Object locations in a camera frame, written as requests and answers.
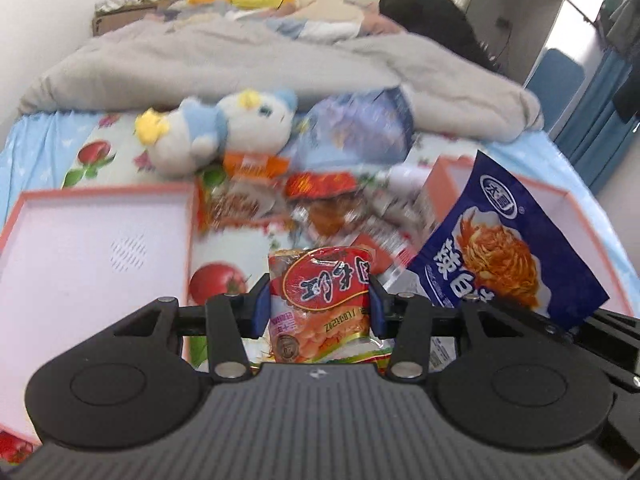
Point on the white cabinet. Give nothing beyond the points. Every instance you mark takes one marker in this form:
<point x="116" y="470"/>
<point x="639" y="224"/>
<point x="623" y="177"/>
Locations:
<point x="520" y="5"/>

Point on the pink box lid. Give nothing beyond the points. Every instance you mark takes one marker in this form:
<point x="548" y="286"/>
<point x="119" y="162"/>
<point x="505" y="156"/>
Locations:
<point x="75" y="260"/>

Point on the black coat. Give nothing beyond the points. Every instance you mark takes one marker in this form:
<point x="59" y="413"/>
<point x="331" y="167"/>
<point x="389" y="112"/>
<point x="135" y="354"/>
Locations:
<point x="430" y="20"/>

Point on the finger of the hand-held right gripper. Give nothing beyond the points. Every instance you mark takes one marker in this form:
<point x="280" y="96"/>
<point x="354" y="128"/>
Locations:
<point x="620" y="345"/>

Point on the brown cardboard box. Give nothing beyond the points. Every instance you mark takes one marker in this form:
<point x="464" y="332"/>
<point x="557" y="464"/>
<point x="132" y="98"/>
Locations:
<point x="115" y="22"/>

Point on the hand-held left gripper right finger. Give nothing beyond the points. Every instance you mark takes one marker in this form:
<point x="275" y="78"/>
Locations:
<point x="376" y="310"/>

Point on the red peanut snack packet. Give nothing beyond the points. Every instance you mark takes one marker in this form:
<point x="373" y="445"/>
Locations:
<point x="325" y="290"/>

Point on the fruit print mat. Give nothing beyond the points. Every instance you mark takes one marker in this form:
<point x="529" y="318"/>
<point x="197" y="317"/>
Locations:
<point x="220" y="280"/>

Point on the blue chair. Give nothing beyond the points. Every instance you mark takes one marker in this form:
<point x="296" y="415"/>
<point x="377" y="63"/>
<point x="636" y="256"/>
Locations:
<point x="555" y="85"/>

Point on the white cloth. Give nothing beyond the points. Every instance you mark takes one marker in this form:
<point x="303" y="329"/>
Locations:
<point x="117" y="0"/>

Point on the pile of assorted snacks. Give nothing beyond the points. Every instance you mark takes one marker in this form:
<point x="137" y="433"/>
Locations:
<point x="325" y="215"/>

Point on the hanging dark clothes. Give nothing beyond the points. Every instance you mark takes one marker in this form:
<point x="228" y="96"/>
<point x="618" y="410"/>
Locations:
<point x="627" y="60"/>

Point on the patchwork quilt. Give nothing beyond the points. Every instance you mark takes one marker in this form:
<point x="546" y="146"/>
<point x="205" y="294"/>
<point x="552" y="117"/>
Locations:
<point x="320" y="27"/>

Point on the black wall socket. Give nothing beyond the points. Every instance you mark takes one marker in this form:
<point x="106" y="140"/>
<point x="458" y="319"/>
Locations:
<point x="501" y="22"/>

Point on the pink cardboard box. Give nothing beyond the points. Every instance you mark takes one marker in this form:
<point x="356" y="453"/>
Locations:
<point x="555" y="205"/>

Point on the grey blanket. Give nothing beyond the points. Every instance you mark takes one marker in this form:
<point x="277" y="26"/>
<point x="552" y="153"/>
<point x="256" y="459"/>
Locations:
<point x="225" y="65"/>

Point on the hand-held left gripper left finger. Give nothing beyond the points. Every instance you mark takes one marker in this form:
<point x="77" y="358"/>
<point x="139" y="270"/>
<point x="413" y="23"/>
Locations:
<point x="260" y="310"/>

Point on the white and blue plush toy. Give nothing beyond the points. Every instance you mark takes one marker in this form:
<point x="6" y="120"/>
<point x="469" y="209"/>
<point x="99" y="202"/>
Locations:
<point x="225" y="130"/>

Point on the blue curtain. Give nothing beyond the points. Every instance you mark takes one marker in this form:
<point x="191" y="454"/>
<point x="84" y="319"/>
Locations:
<point x="595" y="125"/>

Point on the blue floral tissue pack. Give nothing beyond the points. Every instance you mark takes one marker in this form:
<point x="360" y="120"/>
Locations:
<point x="360" y="125"/>

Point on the blue noodle-print snack packet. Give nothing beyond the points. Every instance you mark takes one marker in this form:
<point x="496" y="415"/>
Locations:
<point x="500" y="240"/>

